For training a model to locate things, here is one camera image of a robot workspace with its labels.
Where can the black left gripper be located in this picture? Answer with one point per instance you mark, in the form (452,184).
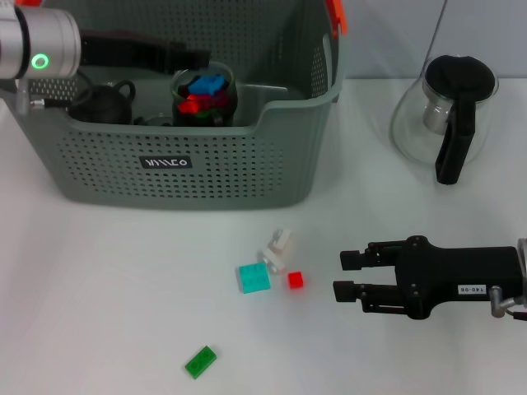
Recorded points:
(123,49)

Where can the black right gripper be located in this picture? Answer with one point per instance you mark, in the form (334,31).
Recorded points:
(449,275)

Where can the blue square plate brick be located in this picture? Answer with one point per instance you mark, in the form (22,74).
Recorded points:
(206,84)

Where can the bright red sloped brick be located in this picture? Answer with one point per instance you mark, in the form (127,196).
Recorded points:
(188,105)

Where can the dark red long brick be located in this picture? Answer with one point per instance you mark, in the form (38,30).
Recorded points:
(218,100)

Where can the green rectangular brick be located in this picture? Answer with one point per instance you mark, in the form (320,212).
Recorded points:
(201,362)
(202,115)

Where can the glass teacup black holder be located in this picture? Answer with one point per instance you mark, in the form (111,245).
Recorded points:
(181,119)
(154,122)

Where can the grey perforated storage bin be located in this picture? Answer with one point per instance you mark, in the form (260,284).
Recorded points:
(206,181)

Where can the small red square brick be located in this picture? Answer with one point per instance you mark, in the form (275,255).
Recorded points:
(295,280)

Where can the white toy brick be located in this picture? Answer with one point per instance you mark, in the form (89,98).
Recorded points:
(282,239)
(273,261)

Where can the teal square plate brick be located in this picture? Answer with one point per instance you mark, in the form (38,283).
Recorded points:
(255,278)

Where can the dark brown clay teapot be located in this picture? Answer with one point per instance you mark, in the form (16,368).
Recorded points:
(107,109)

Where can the glass pitcher black lid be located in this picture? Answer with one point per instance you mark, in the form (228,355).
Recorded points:
(453,152)

